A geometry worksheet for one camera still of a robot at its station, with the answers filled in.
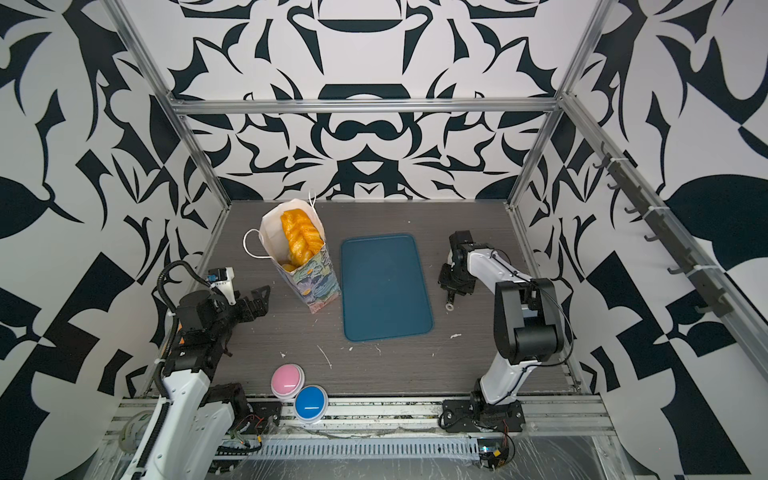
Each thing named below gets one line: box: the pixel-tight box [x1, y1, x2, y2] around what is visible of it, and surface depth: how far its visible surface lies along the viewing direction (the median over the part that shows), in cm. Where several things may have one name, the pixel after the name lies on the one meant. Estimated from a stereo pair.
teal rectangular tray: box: [341, 234, 434, 342], surface depth 96 cm
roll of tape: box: [118, 410, 154, 455], surface depth 72 cm
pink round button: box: [270, 363, 306, 399], surface depth 80 cm
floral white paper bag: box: [244, 192, 341, 314], surface depth 87 cm
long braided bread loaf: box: [280, 208, 325, 272], surface depth 87 cm
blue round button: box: [294, 384, 329, 423], surface depth 76 cm
